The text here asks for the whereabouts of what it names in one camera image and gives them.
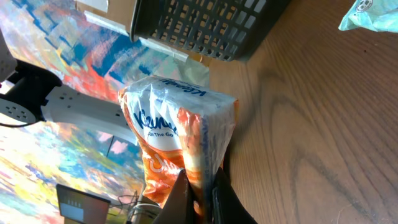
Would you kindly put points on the cardboard box with tape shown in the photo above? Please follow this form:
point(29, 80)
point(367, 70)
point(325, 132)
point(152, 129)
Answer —
point(116, 15)

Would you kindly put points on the orange white tissue pack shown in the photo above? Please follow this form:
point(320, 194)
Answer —
point(179, 126)

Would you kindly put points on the mint green wipes pack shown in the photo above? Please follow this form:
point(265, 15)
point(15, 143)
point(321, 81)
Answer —
point(374, 15)

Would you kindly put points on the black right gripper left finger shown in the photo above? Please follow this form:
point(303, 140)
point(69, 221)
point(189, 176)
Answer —
point(178, 208)

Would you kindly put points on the dark grey plastic basket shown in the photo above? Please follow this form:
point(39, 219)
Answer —
point(226, 30)

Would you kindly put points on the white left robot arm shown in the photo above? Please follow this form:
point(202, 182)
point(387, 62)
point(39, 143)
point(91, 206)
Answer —
point(39, 95)

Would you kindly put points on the small display screen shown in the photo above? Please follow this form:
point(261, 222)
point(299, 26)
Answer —
point(81, 207)

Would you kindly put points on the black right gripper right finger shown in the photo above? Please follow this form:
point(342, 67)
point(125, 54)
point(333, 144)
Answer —
point(227, 208)

